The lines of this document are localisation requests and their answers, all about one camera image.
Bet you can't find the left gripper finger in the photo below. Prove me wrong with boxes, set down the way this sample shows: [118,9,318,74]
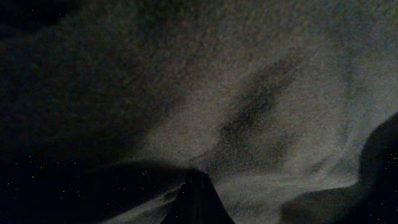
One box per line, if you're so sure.
[161,169,234,224]

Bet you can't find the black pants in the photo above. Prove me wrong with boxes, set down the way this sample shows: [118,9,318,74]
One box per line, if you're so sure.
[1,0,397,223]

